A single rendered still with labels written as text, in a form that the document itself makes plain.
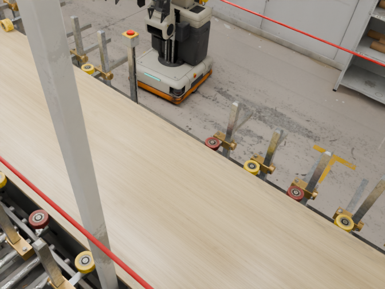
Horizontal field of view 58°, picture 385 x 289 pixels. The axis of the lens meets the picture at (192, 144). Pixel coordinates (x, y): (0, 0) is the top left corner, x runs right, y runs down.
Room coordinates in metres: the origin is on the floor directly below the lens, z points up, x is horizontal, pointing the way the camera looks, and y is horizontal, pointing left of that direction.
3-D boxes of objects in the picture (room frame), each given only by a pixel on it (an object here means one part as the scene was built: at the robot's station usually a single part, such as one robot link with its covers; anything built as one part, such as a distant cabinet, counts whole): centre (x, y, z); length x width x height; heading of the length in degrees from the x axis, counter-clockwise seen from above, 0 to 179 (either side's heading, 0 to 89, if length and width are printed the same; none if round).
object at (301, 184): (1.12, -0.60, 0.83); 0.14 x 0.06 x 0.05; 56
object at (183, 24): (2.84, 0.32, 0.68); 0.28 x 0.27 x 0.25; 62
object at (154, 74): (3.02, 0.30, 0.16); 0.67 x 0.64 x 0.25; 152
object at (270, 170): (1.26, -0.39, 0.83); 0.14 x 0.06 x 0.05; 56
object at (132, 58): (1.79, 0.41, 0.93); 0.05 x 0.05 x 0.45; 56
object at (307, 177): (1.20, -0.63, 0.83); 0.43 x 0.03 x 0.04; 146
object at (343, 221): (0.90, -0.73, 0.85); 0.08 x 0.08 x 0.11
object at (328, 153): (1.10, -0.62, 0.90); 0.04 x 0.04 x 0.48; 56
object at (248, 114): (1.47, -0.21, 0.84); 0.43 x 0.03 x 0.04; 146
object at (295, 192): (1.03, -0.52, 0.85); 0.08 x 0.08 x 0.11
